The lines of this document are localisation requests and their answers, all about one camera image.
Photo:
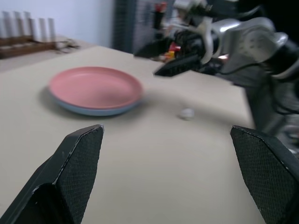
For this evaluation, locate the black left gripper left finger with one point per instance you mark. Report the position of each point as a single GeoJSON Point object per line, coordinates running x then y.
{"type": "Point", "coordinates": [70, 172]}

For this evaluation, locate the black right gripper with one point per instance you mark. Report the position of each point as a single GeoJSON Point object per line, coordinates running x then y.
{"type": "Point", "coordinates": [191, 42]}

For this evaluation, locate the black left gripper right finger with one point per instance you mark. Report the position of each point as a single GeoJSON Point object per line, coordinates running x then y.
{"type": "Point", "coordinates": [268, 175]}

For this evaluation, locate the pink plate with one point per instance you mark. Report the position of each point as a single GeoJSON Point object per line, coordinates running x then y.
{"type": "Point", "coordinates": [93, 87]}

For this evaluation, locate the red and yellow toy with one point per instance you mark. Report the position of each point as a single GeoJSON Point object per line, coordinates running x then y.
{"type": "Point", "coordinates": [172, 50]}

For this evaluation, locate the red and black tool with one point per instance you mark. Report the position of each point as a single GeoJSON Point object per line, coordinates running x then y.
{"type": "Point", "coordinates": [160, 16]}

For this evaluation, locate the dark grey mesh panel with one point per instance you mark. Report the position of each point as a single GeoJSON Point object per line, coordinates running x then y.
{"type": "Point", "coordinates": [135, 23]}

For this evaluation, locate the white crumpled paper ball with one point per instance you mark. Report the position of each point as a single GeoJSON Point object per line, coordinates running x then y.
{"type": "Point", "coordinates": [187, 114]}

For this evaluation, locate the blue plate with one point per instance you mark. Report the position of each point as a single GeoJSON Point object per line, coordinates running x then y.
{"type": "Point", "coordinates": [93, 112]}

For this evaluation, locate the wooden peg rack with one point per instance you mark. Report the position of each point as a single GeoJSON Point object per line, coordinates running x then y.
{"type": "Point", "coordinates": [23, 45]}

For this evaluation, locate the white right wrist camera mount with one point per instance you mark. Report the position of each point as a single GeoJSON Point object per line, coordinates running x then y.
{"type": "Point", "coordinates": [208, 35]}

